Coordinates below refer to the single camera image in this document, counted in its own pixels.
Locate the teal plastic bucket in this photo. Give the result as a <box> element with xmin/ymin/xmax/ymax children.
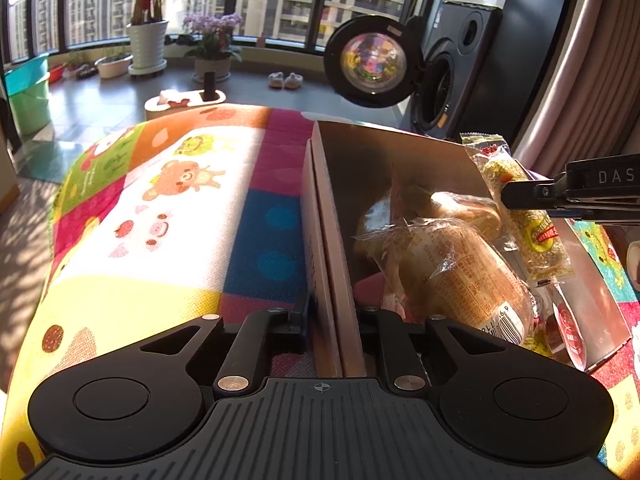
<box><xmin>6</xmin><ymin>54</ymin><xmax>51</xmax><ymax>139</ymax></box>

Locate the pink Volcano snack packet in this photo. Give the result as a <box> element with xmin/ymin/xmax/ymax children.
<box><xmin>352</xmin><ymin>272</ymin><xmax>385</xmax><ymax>308</ymax></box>

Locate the yellow snack stick packet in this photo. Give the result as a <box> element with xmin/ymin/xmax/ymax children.
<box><xmin>522</xmin><ymin>327</ymin><xmax>554</xmax><ymax>359</ymax></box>

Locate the purple flower pot plant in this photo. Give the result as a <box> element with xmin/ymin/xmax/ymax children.
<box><xmin>183</xmin><ymin>13</ymin><xmax>242</xmax><ymax>82</ymax></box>

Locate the red round jelly cup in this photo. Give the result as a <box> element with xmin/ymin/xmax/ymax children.
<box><xmin>544</xmin><ymin>284</ymin><xmax>587</xmax><ymax>372</ymax></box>

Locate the cereal bar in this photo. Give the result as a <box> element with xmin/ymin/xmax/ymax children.
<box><xmin>460</xmin><ymin>132</ymin><xmax>573</xmax><ymax>283</ymax></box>

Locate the pink striped curtain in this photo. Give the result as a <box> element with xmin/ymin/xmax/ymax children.
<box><xmin>514</xmin><ymin>0</ymin><xmax>639</xmax><ymax>176</ymax></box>

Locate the black washing machine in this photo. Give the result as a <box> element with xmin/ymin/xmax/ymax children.
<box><xmin>400</xmin><ymin>2</ymin><xmax>502</xmax><ymax>141</ymax></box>

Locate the pair of white slippers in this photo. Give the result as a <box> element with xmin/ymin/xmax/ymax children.
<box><xmin>268</xmin><ymin>72</ymin><xmax>304</xmax><ymax>90</ymax></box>

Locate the tall plant white pot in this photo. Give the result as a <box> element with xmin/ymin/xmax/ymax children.
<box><xmin>126</xmin><ymin>0</ymin><xmax>192</xmax><ymax>79</ymax></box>

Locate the colourful cartoon play mat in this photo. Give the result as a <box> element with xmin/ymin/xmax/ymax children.
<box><xmin>1</xmin><ymin>105</ymin><xmax>639</xmax><ymax>479</ymax></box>

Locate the cardboard gift box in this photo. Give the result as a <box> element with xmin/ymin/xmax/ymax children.
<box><xmin>302</xmin><ymin>122</ymin><xmax>639</xmax><ymax>387</ymax></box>

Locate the low white planter dish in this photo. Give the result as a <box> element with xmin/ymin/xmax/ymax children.
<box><xmin>94</xmin><ymin>52</ymin><xmax>132</xmax><ymax>79</ymax></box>

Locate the bread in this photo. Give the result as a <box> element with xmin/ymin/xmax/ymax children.
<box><xmin>356</xmin><ymin>219</ymin><xmax>536</xmax><ymax>344</ymax></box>
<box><xmin>390</xmin><ymin>174</ymin><xmax>503</xmax><ymax>242</ymax></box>

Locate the round washing machine door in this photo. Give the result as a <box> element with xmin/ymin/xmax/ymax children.
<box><xmin>323</xmin><ymin>15</ymin><xmax>426</xmax><ymax>108</ymax></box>

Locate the white tray with black bottle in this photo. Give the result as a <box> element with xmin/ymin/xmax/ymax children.
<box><xmin>144</xmin><ymin>72</ymin><xmax>227</xmax><ymax>120</ymax></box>

